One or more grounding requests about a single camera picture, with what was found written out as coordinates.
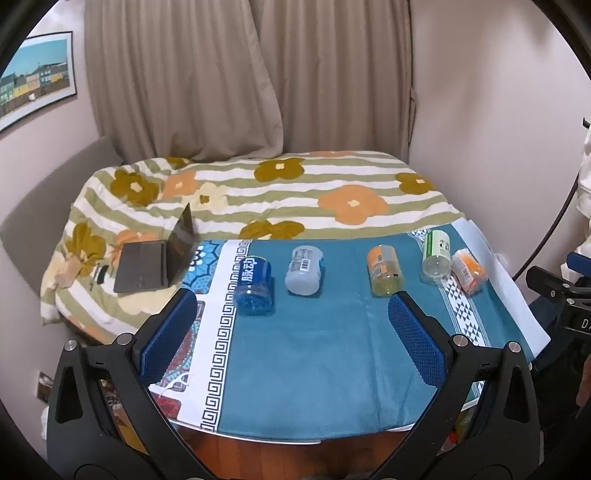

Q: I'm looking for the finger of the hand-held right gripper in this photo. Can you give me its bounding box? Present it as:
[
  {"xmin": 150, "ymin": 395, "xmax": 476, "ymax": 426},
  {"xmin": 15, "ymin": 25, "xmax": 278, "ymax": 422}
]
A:
[
  {"xmin": 525, "ymin": 265, "xmax": 591, "ymax": 302},
  {"xmin": 566, "ymin": 251, "xmax": 591, "ymax": 280}
]

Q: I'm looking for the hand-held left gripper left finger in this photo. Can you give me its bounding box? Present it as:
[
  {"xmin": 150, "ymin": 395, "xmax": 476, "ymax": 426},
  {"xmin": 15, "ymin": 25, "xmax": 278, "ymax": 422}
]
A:
[{"xmin": 46, "ymin": 288, "xmax": 218, "ymax": 480}]

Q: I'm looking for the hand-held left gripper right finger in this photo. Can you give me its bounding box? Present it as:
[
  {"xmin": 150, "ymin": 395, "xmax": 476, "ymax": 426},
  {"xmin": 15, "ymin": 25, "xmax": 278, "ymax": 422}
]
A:
[{"xmin": 369, "ymin": 291, "xmax": 542, "ymax": 480}]

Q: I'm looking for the grey laptop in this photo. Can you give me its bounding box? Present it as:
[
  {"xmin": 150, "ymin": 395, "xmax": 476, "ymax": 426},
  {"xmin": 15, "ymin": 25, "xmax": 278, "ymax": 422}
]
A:
[{"xmin": 113, "ymin": 202, "xmax": 200, "ymax": 294}]

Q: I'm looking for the orange-label tea bottle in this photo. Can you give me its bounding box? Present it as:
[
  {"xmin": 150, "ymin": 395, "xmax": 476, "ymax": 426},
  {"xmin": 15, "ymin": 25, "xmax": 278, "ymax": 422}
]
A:
[{"xmin": 366, "ymin": 244, "xmax": 407, "ymax": 297}]

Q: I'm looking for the green-white label bottle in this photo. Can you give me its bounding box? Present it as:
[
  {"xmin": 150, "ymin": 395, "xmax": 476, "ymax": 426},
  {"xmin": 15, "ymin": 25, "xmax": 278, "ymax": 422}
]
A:
[{"xmin": 421, "ymin": 230, "xmax": 453, "ymax": 282}]

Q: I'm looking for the blue patterned tablecloth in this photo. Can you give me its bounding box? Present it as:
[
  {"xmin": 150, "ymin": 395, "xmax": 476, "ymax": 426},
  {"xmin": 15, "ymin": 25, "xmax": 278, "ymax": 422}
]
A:
[{"xmin": 148, "ymin": 217, "xmax": 552, "ymax": 446}]

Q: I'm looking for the blue plastic bottle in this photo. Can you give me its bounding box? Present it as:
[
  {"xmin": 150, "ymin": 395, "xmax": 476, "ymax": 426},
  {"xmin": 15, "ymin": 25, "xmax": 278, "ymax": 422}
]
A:
[{"xmin": 232, "ymin": 255, "xmax": 276, "ymax": 317}]

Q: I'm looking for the clear white-label bottle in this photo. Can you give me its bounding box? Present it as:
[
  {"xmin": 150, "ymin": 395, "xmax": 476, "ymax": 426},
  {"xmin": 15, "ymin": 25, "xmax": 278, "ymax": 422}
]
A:
[{"xmin": 284, "ymin": 246, "xmax": 325, "ymax": 297}]

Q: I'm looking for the floral striped blanket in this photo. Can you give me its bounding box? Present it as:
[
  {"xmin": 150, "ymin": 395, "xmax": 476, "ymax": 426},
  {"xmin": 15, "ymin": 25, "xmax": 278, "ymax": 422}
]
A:
[{"xmin": 39, "ymin": 150, "xmax": 466, "ymax": 346}]

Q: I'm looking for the grey upholstered headboard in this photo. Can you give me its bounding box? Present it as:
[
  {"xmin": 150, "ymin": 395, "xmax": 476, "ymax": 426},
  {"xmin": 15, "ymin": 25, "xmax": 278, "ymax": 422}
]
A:
[{"xmin": 0, "ymin": 135, "xmax": 123, "ymax": 324}]

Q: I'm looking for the beige curtain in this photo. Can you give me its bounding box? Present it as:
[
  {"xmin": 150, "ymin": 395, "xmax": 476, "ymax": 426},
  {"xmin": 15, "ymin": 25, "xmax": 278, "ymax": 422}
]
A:
[{"xmin": 84, "ymin": 0, "xmax": 416, "ymax": 163}]

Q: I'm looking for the black cable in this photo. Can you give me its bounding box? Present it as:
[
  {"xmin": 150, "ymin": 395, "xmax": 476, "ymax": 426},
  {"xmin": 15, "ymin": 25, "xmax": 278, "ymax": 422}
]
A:
[{"xmin": 512, "ymin": 173, "xmax": 583, "ymax": 280}]

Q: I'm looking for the framed wall picture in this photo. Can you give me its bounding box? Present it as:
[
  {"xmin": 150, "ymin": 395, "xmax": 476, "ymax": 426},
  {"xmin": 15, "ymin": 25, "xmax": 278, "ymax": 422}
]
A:
[{"xmin": 0, "ymin": 31, "xmax": 77, "ymax": 134}]

